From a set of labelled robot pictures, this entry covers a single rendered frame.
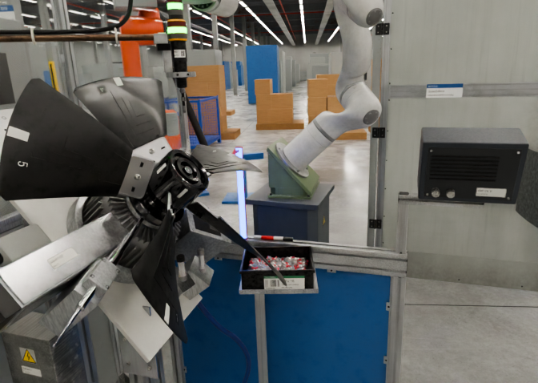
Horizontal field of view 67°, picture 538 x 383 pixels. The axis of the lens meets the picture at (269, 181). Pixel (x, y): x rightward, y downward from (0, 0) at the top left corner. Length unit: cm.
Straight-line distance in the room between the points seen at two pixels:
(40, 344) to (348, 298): 92
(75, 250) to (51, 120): 25
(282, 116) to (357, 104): 878
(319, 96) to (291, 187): 696
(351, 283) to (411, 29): 171
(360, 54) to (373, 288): 79
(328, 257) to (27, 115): 97
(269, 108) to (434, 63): 786
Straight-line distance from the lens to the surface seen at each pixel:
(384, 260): 137
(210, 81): 904
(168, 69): 100
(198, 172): 95
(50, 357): 117
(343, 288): 145
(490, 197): 130
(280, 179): 163
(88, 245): 88
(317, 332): 157
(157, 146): 101
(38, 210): 104
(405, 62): 268
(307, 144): 162
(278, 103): 1028
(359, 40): 145
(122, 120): 107
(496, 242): 297
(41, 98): 84
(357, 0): 131
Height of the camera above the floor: 143
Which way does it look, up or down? 15 degrees down
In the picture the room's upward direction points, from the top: 2 degrees counter-clockwise
